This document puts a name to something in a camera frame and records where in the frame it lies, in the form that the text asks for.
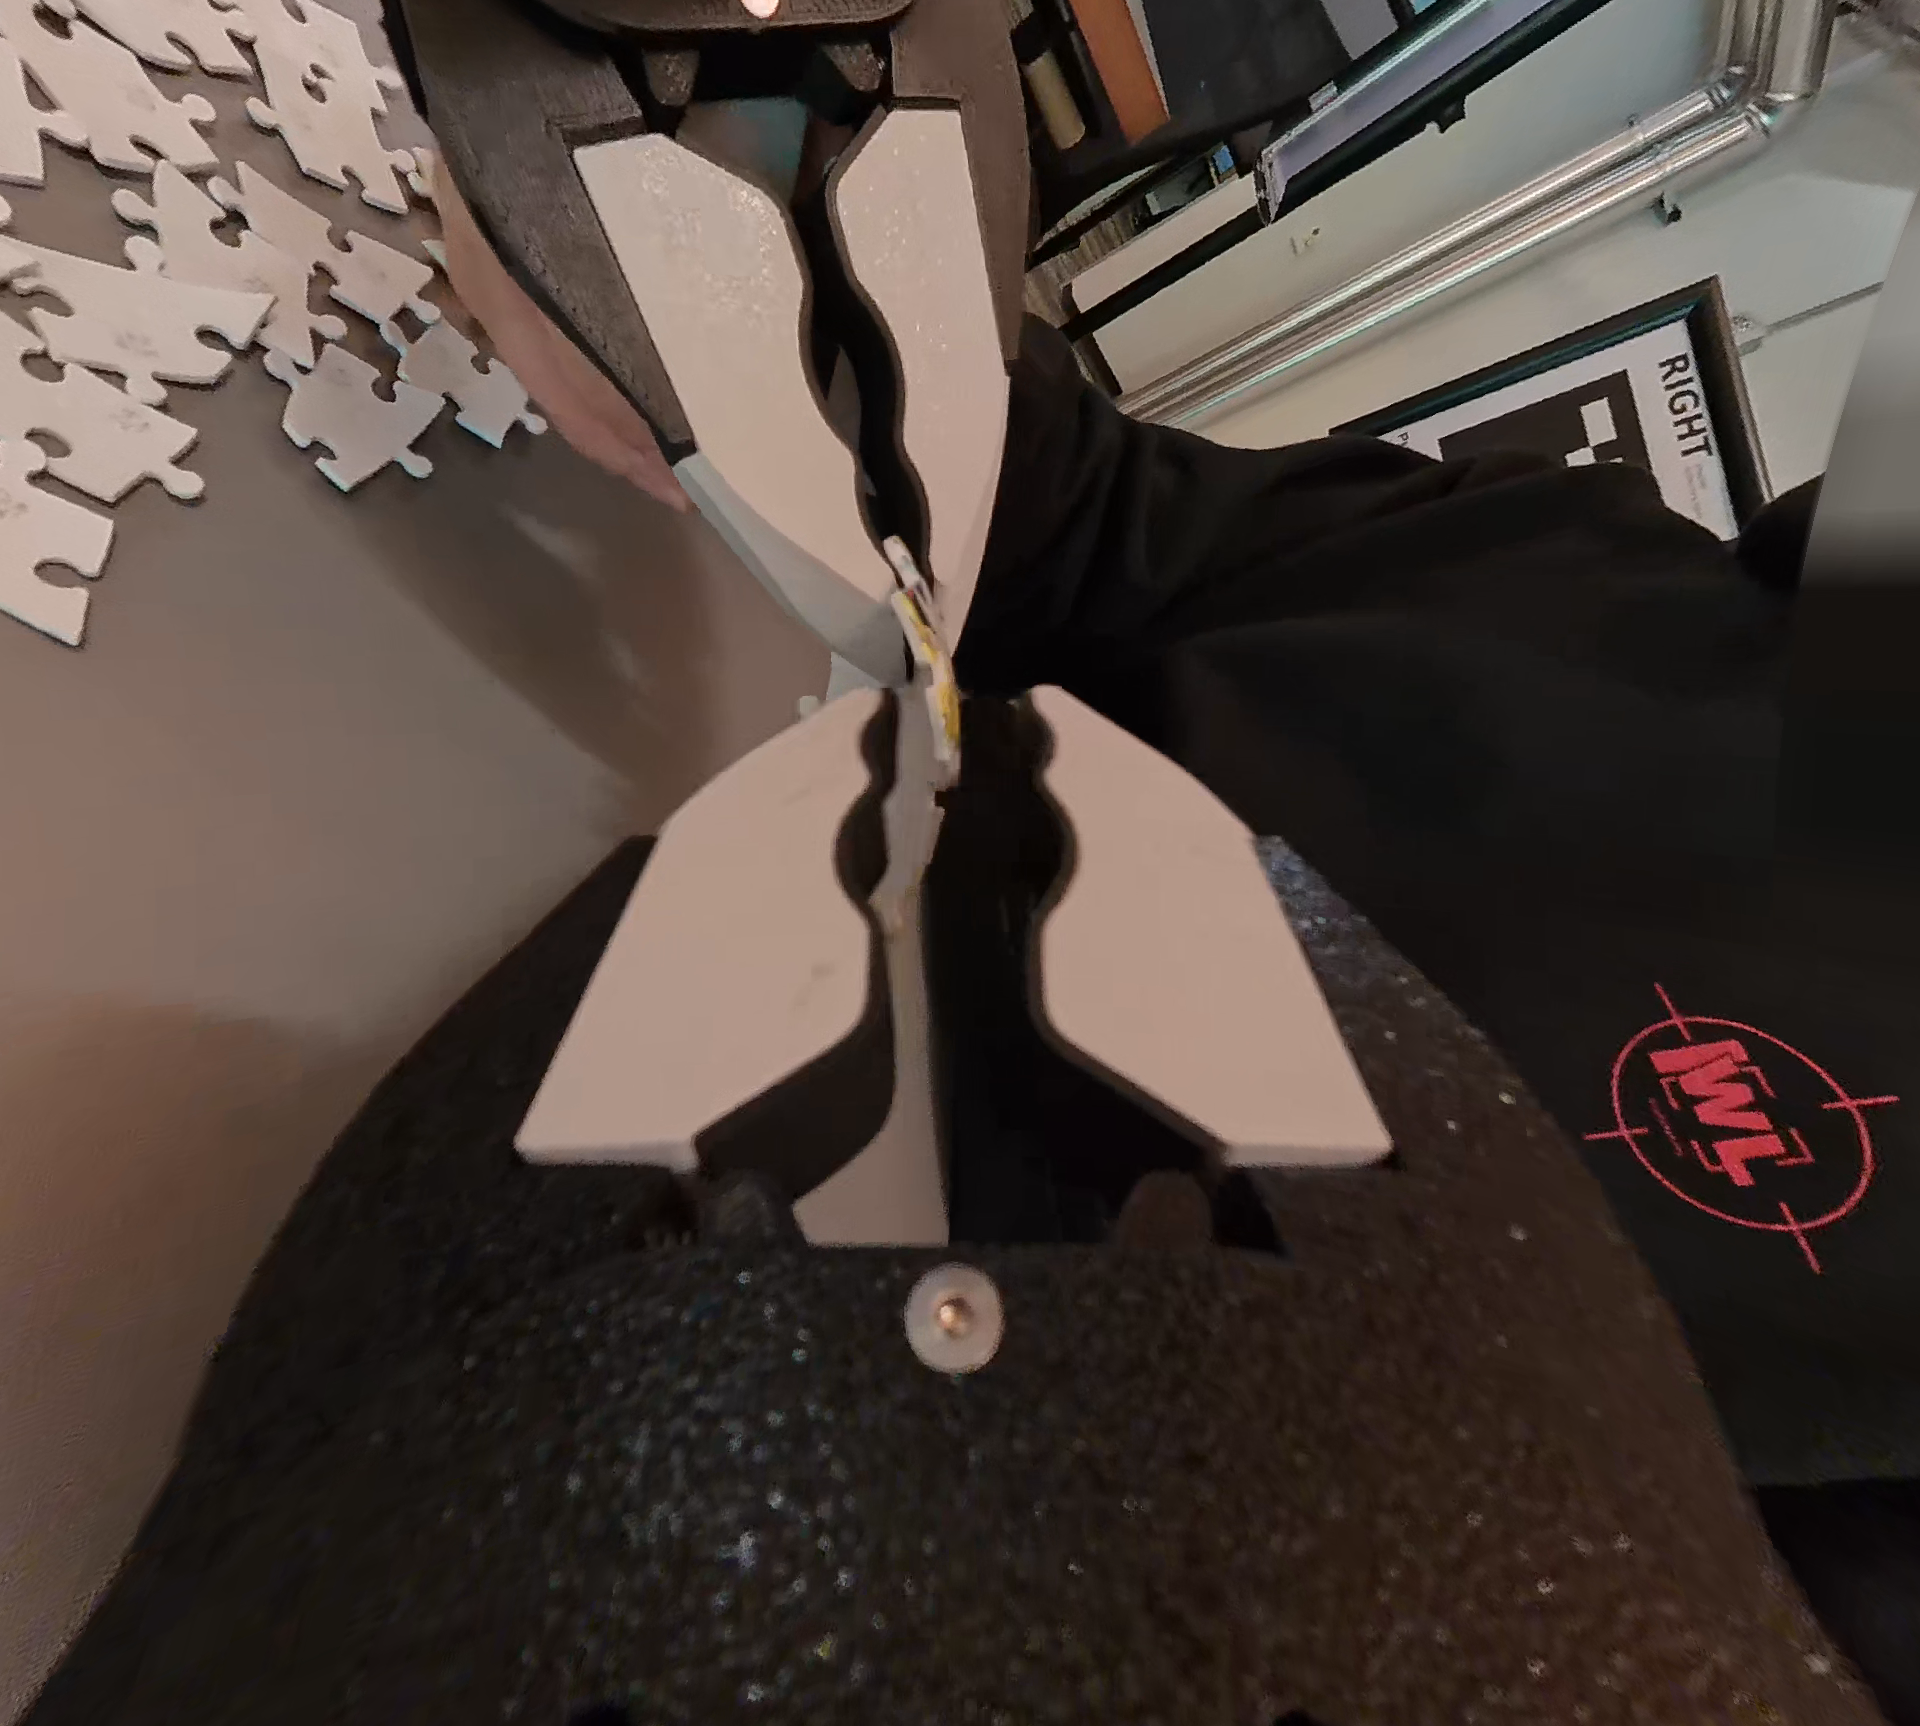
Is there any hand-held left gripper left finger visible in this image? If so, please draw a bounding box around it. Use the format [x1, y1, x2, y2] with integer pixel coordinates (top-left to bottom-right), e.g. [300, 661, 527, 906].
[513, 689, 907, 1200]

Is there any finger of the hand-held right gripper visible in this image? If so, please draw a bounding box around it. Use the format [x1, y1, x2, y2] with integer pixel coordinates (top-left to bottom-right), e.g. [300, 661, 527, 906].
[574, 138, 912, 694]
[823, 103, 1012, 591]

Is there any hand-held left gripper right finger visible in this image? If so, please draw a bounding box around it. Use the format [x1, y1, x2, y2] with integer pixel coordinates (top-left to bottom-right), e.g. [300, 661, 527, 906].
[977, 684, 1393, 1182]

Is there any pile of white puzzle pieces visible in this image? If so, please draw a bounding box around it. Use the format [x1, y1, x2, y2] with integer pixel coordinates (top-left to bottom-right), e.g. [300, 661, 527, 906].
[0, 0, 553, 648]

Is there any person's right hand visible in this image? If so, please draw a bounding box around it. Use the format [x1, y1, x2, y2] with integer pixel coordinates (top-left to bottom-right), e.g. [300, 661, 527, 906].
[432, 198, 689, 507]

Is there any person's black sweatshirt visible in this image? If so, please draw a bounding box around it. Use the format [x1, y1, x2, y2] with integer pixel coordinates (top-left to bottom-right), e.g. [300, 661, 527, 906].
[953, 317, 1920, 1726]

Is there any black office chair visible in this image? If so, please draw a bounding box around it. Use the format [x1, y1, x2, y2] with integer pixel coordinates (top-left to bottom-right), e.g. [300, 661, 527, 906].
[1134, 0, 1351, 145]

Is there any black framed printed tag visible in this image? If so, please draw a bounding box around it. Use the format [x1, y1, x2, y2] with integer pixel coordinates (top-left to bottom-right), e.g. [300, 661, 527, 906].
[1326, 277, 1774, 543]

